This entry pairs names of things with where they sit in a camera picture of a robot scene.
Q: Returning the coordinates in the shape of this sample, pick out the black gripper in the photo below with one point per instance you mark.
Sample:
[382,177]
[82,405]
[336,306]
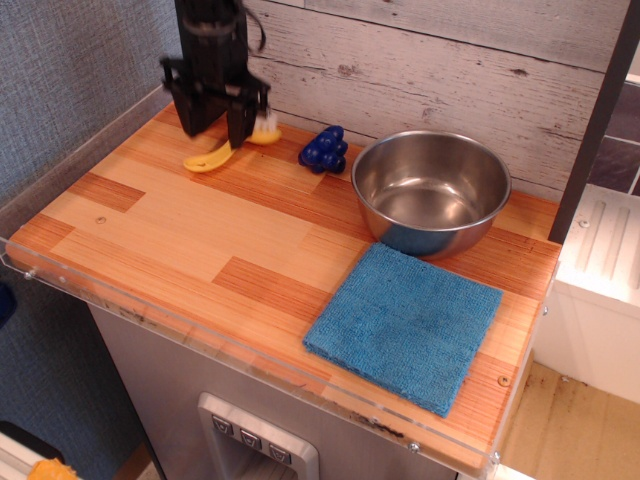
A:
[212,74]

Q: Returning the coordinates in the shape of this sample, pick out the yellow scrubber brush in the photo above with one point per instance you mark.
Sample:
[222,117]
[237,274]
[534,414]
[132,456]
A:
[266,131]

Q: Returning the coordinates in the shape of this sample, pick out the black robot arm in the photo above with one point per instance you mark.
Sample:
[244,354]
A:
[210,7]

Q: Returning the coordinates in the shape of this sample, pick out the blue folded cloth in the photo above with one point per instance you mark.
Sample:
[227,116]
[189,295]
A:
[405,325]

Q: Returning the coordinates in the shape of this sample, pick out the blue toy grapes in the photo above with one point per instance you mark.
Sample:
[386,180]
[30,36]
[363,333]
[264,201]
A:
[326,152]

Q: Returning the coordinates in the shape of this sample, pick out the stainless steel bowl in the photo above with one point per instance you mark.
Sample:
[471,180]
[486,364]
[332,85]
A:
[430,194]

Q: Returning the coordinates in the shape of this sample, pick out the grey toy fridge cabinet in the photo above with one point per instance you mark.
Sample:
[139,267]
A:
[165,386]

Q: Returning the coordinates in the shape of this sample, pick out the silver dispenser panel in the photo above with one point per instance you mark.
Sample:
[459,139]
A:
[245,446]

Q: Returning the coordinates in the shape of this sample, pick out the yellow object bottom left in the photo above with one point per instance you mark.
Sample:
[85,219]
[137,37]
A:
[51,469]

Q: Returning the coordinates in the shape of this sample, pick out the white toy sink unit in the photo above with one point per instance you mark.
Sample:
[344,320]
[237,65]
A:
[590,329]

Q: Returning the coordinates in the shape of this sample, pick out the clear acrylic guard rail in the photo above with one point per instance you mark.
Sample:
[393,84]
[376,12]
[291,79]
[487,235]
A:
[259,347]

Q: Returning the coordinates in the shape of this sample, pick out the dark right post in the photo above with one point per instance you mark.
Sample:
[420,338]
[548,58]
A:
[614,79]

